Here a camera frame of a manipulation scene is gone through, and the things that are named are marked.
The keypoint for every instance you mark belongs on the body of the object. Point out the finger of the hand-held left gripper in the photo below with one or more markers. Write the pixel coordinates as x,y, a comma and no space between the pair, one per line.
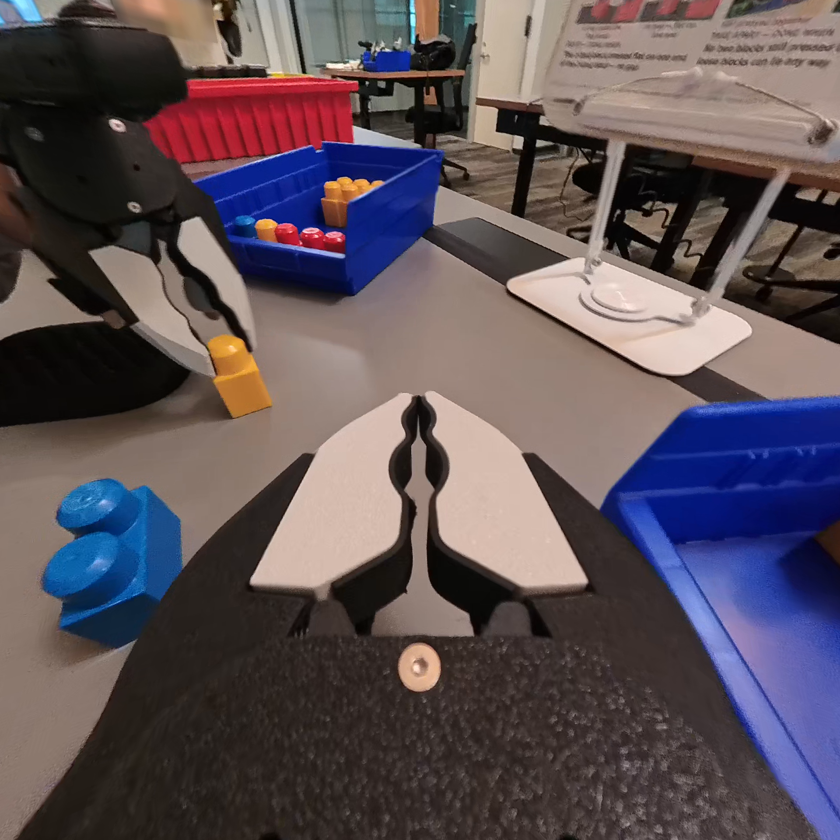
223,275
144,302

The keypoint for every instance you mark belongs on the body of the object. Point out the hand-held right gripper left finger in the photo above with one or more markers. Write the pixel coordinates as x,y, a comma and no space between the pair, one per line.
328,518

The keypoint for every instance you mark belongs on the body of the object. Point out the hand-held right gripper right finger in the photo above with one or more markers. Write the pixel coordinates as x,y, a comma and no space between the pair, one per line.
505,518

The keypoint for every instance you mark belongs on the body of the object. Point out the pile of assorted mega blocks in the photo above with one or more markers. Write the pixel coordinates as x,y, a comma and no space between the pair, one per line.
289,234

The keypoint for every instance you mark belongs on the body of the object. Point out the yellow one-stud mega block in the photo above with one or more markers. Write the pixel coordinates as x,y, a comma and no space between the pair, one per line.
239,380

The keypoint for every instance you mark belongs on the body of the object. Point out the blue plastic storage bin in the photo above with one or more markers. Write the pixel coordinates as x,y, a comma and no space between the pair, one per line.
387,61
387,223
741,590

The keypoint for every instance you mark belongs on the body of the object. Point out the blue two-stud mega block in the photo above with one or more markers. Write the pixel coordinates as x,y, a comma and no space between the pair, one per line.
111,558

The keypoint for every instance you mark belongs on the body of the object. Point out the person's left hand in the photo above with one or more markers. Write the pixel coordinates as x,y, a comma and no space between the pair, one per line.
12,216

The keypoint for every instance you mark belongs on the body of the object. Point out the red ridged plastic tote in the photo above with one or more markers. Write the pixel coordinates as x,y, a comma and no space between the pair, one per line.
262,118

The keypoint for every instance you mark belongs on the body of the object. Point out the white-base clear sign stand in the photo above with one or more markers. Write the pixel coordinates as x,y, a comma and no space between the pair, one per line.
630,328

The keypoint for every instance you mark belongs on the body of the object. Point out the black office chair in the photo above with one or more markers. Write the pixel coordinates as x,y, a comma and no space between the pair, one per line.
439,111
800,262
630,197

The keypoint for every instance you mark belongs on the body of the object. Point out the black bag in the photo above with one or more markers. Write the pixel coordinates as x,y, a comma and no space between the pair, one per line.
433,52

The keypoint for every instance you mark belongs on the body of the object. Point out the illustrated sign board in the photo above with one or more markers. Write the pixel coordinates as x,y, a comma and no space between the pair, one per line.
722,46

